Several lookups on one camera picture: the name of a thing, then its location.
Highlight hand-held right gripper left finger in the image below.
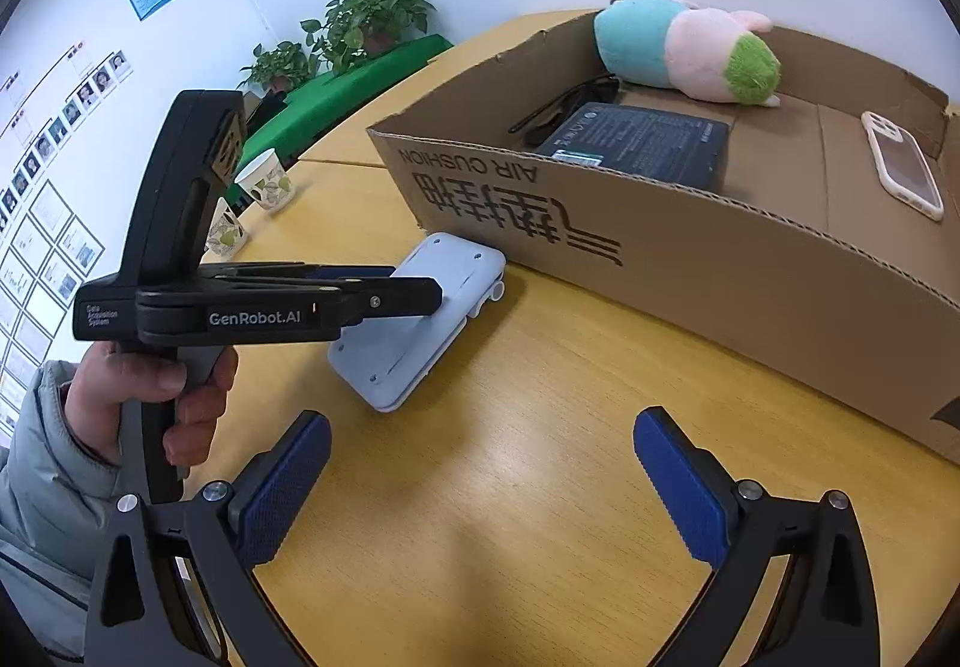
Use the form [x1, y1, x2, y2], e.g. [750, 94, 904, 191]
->
[84, 409, 333, 667]

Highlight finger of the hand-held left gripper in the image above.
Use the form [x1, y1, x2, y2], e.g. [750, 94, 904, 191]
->
[217, 264, 398, 290]
[337, 275, 443, 332]

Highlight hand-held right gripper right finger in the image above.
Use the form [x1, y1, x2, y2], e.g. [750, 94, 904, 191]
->
[632, 406, 880, 667]

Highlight white device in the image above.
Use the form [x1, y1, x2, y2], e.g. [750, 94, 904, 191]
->
[327, 232, 507, 413]

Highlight cardboard box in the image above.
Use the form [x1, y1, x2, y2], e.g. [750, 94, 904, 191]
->
[365, 10, 960, 465]

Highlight black sunglasses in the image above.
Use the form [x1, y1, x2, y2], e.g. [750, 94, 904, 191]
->
[508, 76, 622, 149]

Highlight black battery pack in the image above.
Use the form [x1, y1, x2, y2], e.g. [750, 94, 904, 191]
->
[534, 101, 732, 193]

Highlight beige phone case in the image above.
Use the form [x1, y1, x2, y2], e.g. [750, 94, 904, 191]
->
[861, 110, 944, 222]

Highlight person's left forearm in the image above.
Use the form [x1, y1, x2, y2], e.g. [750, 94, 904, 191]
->
[0, 359, 125, 630]

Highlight wooden desktop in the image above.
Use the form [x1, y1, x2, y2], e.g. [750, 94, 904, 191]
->
[172, 7, 960, 667]

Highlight person's left hand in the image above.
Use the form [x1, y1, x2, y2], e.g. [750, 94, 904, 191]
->
[64, 337, 239, 469]

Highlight leaf print paper cup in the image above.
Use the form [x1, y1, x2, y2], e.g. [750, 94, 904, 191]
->
[235, 151, 295, 212]
[204, 196, 248, 263]

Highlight green cloth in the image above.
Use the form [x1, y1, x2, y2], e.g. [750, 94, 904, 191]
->
[238, 32, 455, 167]

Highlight small potted plant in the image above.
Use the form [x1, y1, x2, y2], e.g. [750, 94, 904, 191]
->
[240, 41, 320, 94]

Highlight large potted plant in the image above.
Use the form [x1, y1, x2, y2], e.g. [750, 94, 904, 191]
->
[300, 0, 437, 75]

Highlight teal pink green plush toy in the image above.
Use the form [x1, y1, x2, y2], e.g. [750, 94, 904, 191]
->
[594, 0, 782, 109]

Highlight grid of wall papers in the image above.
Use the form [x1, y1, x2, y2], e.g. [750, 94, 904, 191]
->
[0, 179, 106, 443]

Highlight wall photo chart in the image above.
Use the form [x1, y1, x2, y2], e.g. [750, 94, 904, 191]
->
[0, 40, 136, 233]

